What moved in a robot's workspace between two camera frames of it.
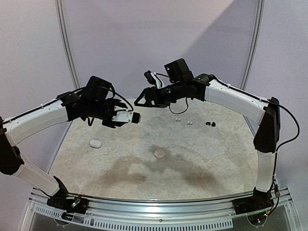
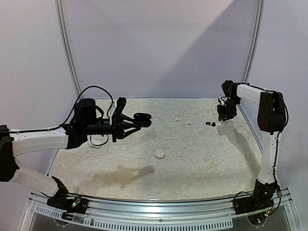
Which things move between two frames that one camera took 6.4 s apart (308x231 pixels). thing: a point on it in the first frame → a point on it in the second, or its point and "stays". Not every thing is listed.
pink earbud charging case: x=159 y=153 stays
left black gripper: x=112 y=124 → x=117 y=128
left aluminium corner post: x=69 y=52 stays
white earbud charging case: x=95 y=143 stays
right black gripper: x=151 y=95 → x=224 y=111
